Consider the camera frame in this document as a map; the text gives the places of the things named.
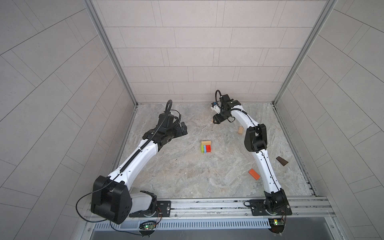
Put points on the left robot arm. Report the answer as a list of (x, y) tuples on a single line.
[(111, 197)]

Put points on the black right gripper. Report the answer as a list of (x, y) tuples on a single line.
[(218, 118)]

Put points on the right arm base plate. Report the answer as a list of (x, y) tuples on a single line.
[(256, 207)]

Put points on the aluminium left corner post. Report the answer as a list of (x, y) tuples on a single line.
[(90, 7)]

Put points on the plain beige wood block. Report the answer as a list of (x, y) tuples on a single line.
[(240, 130)]

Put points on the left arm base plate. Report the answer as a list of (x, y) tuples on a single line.
[(162, 209)]

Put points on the left controller board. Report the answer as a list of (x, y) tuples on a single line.
[(148, 226)]

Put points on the aluminium corner post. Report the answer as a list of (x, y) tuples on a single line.
[(324, 14), (90, 7)]

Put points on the orange wood block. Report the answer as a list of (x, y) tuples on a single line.
[(254, 174)]

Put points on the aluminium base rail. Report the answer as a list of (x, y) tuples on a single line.
[(230, 208)]

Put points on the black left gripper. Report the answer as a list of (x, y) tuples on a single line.
[(177, 132)]

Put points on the dark brown wood block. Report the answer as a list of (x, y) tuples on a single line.
[(282, 161)]

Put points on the red wood block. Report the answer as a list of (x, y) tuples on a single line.
[(208, 148)]

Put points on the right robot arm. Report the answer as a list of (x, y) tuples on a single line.
[(276, 202)]

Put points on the aluminium right corner post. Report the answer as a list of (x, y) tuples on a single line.
[(324, 14)]

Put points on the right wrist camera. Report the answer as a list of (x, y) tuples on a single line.
[(215, 107)]

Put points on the right controller board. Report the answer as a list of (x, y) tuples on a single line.
[(277, 225)]

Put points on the grooved pale wood block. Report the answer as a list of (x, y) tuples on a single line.
[(206, 143)]

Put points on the controller board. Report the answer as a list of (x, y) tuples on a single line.
[(148, 226), (277, 225)]

